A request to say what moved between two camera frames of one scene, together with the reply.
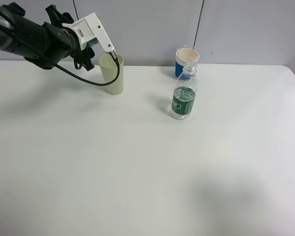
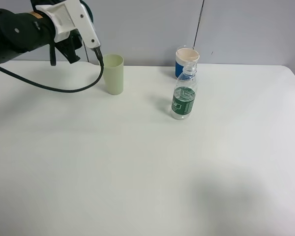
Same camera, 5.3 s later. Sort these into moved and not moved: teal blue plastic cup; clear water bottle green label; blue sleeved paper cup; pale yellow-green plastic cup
Moved: teal blue plastic cup
Not moved: clear water bottle green label; pale yellow-green plastic cup; blue sleeved paper cup
